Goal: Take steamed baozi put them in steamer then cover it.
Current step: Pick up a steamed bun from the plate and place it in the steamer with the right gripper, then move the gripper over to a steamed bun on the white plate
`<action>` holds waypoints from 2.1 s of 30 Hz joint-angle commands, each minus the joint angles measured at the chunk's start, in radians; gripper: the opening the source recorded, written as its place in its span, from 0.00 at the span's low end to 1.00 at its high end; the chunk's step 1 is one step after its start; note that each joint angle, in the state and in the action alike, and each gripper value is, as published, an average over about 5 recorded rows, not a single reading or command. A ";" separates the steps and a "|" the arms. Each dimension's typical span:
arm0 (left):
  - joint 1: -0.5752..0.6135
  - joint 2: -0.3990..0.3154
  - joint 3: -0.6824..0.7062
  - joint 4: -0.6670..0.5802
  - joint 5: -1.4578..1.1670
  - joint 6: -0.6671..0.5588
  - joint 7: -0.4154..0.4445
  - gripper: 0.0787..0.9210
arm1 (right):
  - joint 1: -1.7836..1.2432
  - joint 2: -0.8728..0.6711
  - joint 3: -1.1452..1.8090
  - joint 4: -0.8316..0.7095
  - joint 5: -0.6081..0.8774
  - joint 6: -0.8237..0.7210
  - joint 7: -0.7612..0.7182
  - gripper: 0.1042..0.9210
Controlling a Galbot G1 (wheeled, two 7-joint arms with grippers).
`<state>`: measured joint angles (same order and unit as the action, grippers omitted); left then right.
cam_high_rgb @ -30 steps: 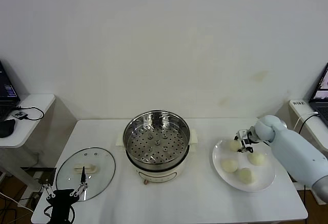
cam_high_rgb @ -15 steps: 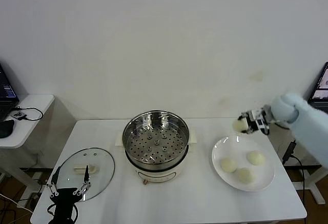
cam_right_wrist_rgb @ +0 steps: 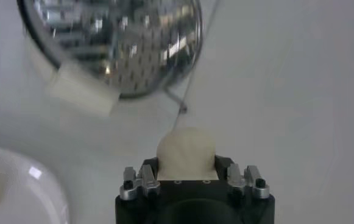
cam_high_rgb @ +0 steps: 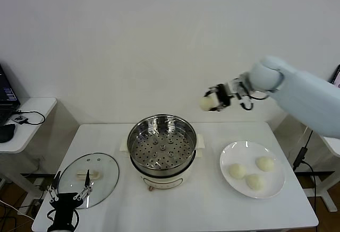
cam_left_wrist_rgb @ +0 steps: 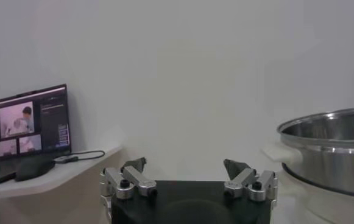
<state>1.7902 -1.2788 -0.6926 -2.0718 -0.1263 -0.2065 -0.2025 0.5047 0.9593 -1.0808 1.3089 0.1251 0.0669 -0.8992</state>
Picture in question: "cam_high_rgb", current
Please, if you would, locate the white side table with mouse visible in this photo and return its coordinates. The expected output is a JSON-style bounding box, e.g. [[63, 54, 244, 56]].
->
[[0, 97, 58, 200]]

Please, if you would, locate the black cable with adapter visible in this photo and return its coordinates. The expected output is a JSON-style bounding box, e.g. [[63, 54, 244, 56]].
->
[[293, 130, 318, 214]]

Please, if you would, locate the perforated steel steamer basket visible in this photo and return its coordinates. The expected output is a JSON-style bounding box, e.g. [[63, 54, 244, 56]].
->
[[127, 114, 199, 177]]

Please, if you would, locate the white floor cable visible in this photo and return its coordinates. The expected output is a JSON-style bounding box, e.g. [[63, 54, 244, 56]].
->
[[0, 199, 36, 220]]

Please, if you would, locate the white side table with label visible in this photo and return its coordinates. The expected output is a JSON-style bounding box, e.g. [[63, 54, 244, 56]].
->
[[317, 135, 340, 213]]

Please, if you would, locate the white steamed baozi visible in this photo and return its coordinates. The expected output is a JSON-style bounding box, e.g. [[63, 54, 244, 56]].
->
[[255, 156, 275, 172], [228, 164, 247, 179], [199, 96, 219, 111], [244, 174, 266, 191]]

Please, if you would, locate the white electric cooker pot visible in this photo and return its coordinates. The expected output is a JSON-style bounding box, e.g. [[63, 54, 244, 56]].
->
[[120, 133, 207, 192]]

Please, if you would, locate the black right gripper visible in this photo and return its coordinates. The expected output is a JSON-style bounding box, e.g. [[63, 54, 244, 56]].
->
[[203, 76, 252, 113]]

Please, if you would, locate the small black labelled device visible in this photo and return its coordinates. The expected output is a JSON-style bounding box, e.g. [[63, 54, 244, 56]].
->
[[13, 114, 29, 125]]

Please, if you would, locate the white round plate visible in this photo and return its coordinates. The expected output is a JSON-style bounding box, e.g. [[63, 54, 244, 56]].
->
[[219, 141, 286, 200]]

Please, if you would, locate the thin black looped cable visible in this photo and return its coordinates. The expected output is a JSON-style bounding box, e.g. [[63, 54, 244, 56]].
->
[[14, 109, 47, 126]]

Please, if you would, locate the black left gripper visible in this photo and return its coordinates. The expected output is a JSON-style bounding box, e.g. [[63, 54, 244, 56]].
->
[[45, 169, 94, 228]]

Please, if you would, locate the black laptop with dark screen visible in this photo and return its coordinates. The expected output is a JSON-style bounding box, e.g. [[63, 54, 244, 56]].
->
[[0, 62, 21, 126]]

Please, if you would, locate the glass lid with cream handle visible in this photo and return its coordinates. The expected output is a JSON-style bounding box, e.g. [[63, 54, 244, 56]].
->
[[57, 152, 120, 209]]

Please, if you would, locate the black laptop with bright screen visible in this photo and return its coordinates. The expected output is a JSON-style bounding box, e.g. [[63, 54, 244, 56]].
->
[[329, 64, 340, 89]]

